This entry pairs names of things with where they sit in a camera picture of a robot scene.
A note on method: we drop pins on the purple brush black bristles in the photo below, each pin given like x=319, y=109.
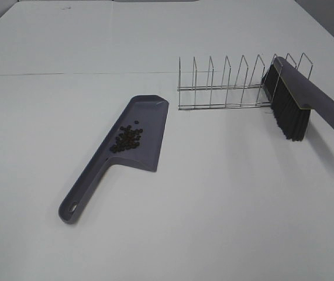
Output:
x=293, y=97

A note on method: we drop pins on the pile of coffee beans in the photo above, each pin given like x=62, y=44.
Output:
x=127, y=137

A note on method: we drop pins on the chrome wire dish rack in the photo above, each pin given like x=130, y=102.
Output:
x=241, y=83

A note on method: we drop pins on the purple plastic dustpan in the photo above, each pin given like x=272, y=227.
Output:
x=151, y=111

